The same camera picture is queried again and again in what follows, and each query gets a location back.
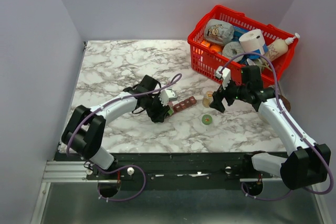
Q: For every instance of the aluminium rail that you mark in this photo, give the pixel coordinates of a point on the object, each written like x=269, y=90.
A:
x=64, y=172

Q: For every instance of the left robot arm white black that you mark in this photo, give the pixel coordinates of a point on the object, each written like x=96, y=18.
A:
x=84, y=131

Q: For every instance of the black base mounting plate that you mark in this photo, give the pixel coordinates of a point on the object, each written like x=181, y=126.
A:
x=182, y=171

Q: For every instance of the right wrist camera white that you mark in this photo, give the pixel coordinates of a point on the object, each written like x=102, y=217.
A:
x=223, y=74

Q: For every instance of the clear pill bottle orange label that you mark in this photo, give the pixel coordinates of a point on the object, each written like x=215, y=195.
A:
x=207, y=99

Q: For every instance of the white toilet paper roll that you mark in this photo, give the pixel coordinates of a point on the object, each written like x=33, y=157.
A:
x=252, y=40

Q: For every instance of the grey wrapped toilet roll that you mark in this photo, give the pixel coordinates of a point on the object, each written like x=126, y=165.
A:
x=232, y=49

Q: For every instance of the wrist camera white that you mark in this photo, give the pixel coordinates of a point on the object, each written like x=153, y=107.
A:
x=223, y=74
x=167, y=95

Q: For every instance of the cream lotion pump bottle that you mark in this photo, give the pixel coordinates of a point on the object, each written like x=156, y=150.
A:
x=279, y=47

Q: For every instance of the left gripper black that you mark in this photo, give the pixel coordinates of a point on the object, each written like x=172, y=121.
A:
x=158, y=116

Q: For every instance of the red plastic shopping basket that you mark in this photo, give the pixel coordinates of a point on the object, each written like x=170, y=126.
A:
x=205, y=61

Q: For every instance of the grey printed snack bag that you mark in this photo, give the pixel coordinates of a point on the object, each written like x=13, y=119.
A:
x=219, y=32

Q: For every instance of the green bottle cap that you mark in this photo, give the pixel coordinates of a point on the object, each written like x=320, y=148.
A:
x=207, y=119

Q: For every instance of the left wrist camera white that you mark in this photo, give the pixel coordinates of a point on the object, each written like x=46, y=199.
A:
x=167, y=95

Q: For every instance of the orange box in basket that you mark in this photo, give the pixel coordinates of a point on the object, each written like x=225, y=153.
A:
x=206, y=44

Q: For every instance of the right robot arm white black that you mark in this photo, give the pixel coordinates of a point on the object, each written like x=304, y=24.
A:
x=307, y=161

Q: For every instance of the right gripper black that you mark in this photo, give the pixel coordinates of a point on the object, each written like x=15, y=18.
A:
x=218, y=96

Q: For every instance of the orange fruit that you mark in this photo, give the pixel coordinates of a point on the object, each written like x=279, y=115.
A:
x=216, y=48

